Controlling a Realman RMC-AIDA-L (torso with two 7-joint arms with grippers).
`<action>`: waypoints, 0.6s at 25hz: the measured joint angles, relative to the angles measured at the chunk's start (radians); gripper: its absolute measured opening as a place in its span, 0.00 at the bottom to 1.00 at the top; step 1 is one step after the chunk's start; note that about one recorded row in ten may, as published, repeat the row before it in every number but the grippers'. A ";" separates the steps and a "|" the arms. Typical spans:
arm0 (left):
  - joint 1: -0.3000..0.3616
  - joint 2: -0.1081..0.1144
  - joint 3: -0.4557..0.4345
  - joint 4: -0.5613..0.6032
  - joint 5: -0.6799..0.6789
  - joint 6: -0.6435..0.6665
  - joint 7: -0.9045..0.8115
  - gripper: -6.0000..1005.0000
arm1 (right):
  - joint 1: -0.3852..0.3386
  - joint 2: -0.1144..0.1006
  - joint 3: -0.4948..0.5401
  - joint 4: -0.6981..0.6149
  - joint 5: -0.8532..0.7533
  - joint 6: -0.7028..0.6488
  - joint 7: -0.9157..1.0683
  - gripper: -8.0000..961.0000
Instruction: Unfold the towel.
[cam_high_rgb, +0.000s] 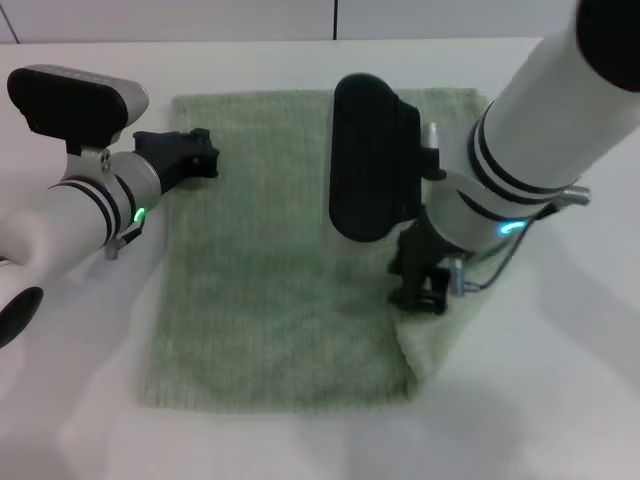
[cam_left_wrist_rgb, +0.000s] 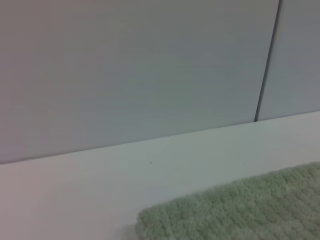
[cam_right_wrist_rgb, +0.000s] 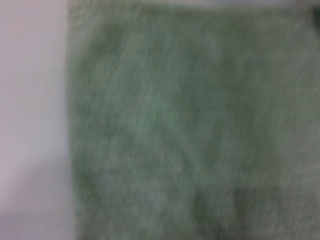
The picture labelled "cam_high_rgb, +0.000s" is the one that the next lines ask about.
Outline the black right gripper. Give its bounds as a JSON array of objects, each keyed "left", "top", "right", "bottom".
[{"left": 387, "top": 218, "right": 454, "bottom": 316}]

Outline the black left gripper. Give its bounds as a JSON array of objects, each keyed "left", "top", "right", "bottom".
[{"left": 131, "top": 127, "right": 223, "bottom": 195}]

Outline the green terry towel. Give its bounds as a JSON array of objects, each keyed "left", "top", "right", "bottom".
[{"left": 135, "top": 88, "right": 494, "bottom": 415}]

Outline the silver flexible conduit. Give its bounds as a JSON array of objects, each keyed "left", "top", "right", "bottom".
[{"left": 558, "top": 184, "right": 592, "bottom": 207}]

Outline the silver cable connector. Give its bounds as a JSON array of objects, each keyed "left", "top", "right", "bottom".
[{"left": 446, "top": 256, "right": 482, "bottom": 297}]

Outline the thin black cable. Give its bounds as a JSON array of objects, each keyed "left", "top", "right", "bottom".
[{"left": 467, "top": 203, "right": 562, "bottom": 292}]

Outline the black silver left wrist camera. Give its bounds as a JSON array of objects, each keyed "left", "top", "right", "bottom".
[{"left": 6, "top": 64, "right": 150, "bottom": 177}]

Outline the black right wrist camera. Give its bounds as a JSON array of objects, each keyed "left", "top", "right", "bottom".
[{"left": 328, "top": 72, "right": 442, "bottom": 245}]

